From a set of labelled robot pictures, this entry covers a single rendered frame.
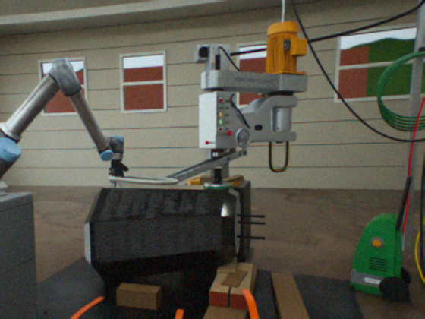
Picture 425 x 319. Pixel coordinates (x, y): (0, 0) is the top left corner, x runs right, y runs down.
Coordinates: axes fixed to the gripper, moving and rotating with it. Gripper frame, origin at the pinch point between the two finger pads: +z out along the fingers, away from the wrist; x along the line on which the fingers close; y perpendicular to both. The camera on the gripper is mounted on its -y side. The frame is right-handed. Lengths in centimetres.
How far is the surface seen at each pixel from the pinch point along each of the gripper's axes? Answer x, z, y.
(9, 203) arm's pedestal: -24, 8, 73
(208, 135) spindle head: 51, -41, -44
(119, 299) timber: 12, 79, 9
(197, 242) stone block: 56, 37, -23
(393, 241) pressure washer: 171, 29, -99
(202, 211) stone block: 57, 15, -25
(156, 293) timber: 38, 71, 2
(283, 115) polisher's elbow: 91, -61, -101
